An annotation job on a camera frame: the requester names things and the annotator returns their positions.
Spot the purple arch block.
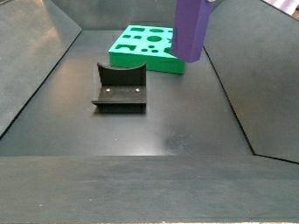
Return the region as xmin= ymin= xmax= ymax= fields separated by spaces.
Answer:
xmin=171 ymin=0 xmax=215 ymax=63

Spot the green shape sorter block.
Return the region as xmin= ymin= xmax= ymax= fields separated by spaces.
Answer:
xmin=108 ymin=24 xmax=184 ymax=74

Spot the black arch fixture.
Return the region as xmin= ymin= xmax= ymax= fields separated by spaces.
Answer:
xmin=92 ymin=64 xmax=147 ymax=105

